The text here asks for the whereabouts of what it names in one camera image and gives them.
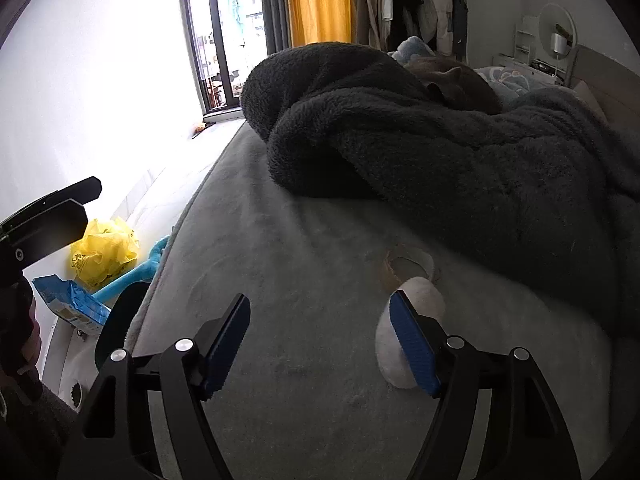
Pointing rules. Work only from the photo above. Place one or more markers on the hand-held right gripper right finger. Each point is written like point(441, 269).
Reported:
point(412, 340)

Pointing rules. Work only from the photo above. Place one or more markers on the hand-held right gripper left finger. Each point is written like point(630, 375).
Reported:
point(227, 345)

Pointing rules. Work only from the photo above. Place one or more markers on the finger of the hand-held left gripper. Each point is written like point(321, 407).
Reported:
point(85, 189)
point(55, 225)

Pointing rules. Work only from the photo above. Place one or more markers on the white sock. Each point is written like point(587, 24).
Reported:
point(425, 300)

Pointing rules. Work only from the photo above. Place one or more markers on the dark plastic waste bin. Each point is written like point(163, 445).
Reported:
point(117, 325)

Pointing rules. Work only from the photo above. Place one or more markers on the person's left hand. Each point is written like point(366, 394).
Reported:
point(33, 332)

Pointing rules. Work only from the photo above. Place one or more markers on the blue printed food packet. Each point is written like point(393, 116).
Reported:
point(65, 297)

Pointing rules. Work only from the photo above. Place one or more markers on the yellow plastic bag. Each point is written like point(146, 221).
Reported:
point(100, 252)

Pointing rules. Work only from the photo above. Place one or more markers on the brown paper cup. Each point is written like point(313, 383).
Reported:
point(390, 272)

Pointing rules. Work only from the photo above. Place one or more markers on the blue plush toy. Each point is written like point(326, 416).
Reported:
point(150, 265)

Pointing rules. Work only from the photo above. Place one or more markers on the plush bed sheet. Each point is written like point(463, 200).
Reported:
point(300, 270)

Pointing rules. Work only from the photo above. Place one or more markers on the small pet food bowl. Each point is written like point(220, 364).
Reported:
point(77, 394)

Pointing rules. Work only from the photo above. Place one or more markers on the small orange object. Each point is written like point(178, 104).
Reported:
point(199, 130)

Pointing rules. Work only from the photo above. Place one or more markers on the dark fleece blanket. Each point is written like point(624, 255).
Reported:
point(450, 170)

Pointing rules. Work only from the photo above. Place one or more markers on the brown cat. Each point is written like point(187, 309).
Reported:
point(460, 85)

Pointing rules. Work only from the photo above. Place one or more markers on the grey curtain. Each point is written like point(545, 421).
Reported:
point(274, 5)

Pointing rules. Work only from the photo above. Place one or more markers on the blue floral bedding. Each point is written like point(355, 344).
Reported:
point(510, 82)

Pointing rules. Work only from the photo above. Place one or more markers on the yellow curtain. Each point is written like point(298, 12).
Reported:
point(320, 0)

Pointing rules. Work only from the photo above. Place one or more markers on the white shelf organizer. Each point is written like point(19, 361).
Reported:
point(522, 40)

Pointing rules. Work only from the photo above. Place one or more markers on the beige headboard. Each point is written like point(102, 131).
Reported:
point(595, 70)

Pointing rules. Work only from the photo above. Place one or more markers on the dark hanging garment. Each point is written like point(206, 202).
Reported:
point(461, 15)

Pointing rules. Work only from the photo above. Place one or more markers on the white hanging jacket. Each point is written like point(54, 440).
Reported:
point(432, 5)

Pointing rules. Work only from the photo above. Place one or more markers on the beige hanging coat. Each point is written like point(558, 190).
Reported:
point(375, 0)

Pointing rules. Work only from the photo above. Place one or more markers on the round white vanity mirror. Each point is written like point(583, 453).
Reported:
point(547, 25)

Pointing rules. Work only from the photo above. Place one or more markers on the dark window frame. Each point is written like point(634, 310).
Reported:
point(192, 35)

